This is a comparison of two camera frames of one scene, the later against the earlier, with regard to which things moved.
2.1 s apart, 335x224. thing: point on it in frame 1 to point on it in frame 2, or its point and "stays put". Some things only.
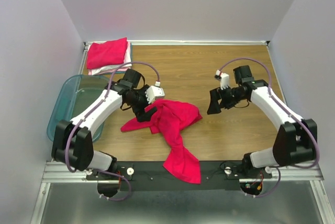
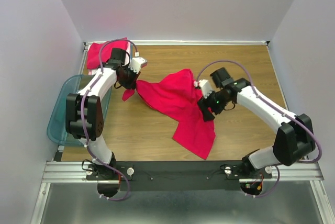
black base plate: (152, 176) stays put
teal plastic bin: (76, 94) stays put
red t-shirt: (170, 118) to (177, 94)
